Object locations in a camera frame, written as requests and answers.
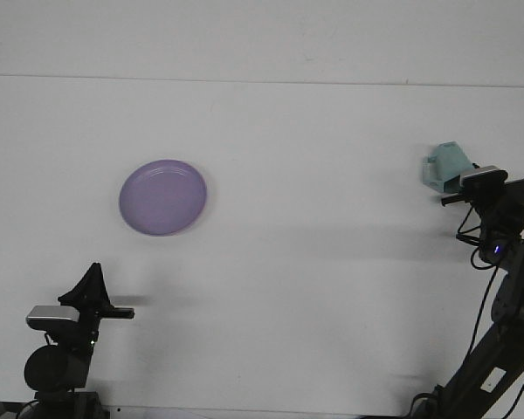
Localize pale blue hexagonal cup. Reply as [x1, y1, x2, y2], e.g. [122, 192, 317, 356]
[421, 140, 475, 195]

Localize purple round plate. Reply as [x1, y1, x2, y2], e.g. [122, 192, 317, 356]
[119, 158, 209, 237]

